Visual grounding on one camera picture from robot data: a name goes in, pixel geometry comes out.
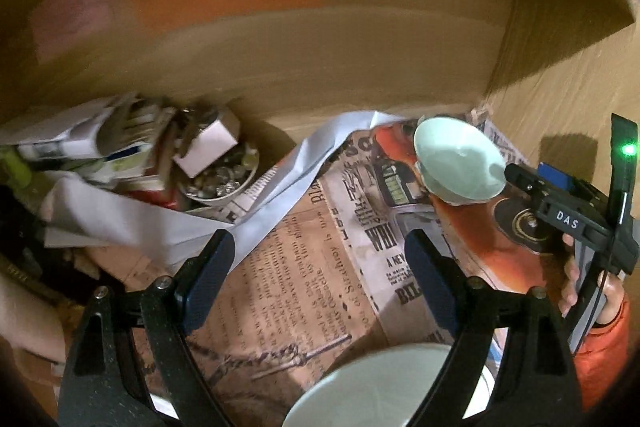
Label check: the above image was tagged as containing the mint green bowl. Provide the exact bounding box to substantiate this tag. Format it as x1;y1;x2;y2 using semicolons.
413;117;506;206

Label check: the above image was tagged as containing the white folded card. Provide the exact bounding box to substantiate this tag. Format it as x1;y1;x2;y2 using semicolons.
174;119;241;179

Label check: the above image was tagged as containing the orange sleeve forearm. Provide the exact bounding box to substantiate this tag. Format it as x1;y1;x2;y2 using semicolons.
574;297;630;411

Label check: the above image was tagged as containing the vintage newspaper print mat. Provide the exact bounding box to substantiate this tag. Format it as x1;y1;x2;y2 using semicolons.
74;196;442;427

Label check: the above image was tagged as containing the small bowl of trinkets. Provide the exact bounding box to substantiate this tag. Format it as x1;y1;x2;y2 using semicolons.
178;142;260;207

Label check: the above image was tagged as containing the white paper sheet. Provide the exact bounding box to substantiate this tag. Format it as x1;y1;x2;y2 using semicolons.
40;110;404;273

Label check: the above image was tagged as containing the right hand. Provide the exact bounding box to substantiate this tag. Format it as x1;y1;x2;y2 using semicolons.
557;233;626;325

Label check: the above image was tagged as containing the dark wine bottle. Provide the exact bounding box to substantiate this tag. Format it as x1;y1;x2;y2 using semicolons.
1;185;51;287

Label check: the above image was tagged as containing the mint green plate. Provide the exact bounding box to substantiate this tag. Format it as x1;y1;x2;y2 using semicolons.
282;342;497;427

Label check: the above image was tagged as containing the left hand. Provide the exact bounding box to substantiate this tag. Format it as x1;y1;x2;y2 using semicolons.
0;275;66;363

